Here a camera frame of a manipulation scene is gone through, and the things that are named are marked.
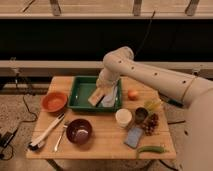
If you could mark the white cup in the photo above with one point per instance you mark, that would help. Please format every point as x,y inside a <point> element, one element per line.
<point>123,117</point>

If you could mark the metal can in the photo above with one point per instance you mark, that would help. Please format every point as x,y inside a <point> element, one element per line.
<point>140,115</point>

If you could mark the bunch of red grapes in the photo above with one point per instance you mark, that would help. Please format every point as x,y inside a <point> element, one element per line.
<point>150,124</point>

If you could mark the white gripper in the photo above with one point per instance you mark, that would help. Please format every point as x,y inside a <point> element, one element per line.
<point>106,86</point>

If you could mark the metal fork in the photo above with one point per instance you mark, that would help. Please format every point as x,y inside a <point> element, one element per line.
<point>65,125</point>

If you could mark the white dish brush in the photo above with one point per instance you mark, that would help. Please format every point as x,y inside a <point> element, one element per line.
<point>38,142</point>

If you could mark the orange fruit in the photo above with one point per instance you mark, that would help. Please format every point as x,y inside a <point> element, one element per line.
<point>133,94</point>

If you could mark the grey cloth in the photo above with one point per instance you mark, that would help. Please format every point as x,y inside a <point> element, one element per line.
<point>109,100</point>

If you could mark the green plastic tray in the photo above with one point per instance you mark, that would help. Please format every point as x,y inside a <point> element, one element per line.
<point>82,89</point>

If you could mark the orange bowl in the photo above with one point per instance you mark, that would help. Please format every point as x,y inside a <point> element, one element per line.
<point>54,101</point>

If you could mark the wooden eraser block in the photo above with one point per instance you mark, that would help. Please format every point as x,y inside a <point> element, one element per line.
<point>96,97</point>

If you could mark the green pepper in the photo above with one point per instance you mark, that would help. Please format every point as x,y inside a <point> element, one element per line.
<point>155,149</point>

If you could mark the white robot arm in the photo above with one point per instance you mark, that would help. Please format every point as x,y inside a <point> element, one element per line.
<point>195,93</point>

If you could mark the blue power box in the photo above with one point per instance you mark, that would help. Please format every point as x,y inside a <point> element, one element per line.
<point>172,102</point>

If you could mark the dark maroon bowl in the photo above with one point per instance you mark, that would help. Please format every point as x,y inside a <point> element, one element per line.
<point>79,131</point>

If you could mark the wooden table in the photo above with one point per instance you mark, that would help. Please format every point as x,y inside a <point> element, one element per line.
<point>107,137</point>

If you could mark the blue sponge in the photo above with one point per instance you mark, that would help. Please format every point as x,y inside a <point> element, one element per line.
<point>133,137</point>

